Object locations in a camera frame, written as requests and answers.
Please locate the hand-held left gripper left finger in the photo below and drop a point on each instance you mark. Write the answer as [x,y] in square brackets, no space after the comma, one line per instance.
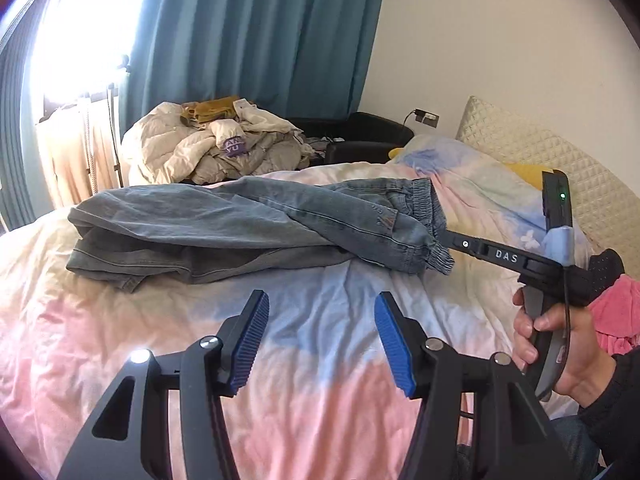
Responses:
[247,342]

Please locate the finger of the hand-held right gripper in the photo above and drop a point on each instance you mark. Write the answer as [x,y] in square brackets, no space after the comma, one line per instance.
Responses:
[462,244]

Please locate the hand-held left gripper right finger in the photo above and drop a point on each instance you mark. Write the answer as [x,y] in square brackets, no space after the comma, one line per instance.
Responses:
[395,347]

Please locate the blue denim jeans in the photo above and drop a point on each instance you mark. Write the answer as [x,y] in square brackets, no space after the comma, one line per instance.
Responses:
[240,225]

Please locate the person's right forearm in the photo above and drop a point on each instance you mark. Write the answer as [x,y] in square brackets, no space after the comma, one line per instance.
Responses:
[617,405]

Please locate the person's right hand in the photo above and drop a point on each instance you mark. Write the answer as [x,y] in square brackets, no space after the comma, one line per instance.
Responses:
[585,345]

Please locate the pastel tie-dye duvet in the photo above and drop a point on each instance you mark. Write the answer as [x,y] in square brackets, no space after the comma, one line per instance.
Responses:
[310,320]

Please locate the pink cloth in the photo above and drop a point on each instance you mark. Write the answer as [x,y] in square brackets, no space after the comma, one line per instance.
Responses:
[620,310]

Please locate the pastel tie-dye pillow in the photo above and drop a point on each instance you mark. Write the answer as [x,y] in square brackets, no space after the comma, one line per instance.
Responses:
[445,157]

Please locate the yellow cloth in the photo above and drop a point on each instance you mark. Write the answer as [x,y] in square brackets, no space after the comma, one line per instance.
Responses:
[527,175]

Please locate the small yellow cushion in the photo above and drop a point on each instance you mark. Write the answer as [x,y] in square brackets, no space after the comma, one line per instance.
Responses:
[395,153]

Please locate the cream quilted headboard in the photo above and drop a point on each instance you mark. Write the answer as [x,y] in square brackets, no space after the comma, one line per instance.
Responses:
[560,145]

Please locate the black armchair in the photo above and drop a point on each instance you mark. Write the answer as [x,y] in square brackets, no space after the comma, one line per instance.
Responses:
[360,135]

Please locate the grey garment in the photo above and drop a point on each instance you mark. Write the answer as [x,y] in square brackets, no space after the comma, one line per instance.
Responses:
[277,150]

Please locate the white garment with purple print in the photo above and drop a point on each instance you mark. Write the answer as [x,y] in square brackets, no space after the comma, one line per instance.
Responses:
[231,141]

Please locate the cream down jacket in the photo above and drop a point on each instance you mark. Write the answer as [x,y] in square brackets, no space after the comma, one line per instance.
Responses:
[160,145]

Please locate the mustard yellow garment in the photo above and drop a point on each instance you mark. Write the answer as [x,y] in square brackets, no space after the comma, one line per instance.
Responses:
[210,109]

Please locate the beige hanging cloth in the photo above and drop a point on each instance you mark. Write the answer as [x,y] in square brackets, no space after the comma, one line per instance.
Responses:
[70,155]

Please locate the teal curtain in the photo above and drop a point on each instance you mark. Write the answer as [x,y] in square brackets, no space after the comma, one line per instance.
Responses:
[250,30]
[17,135]

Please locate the window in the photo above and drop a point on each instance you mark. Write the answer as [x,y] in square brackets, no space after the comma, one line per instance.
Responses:
[85,25]

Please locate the wall power outlet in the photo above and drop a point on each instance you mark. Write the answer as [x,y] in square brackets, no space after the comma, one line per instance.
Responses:
[429,118]

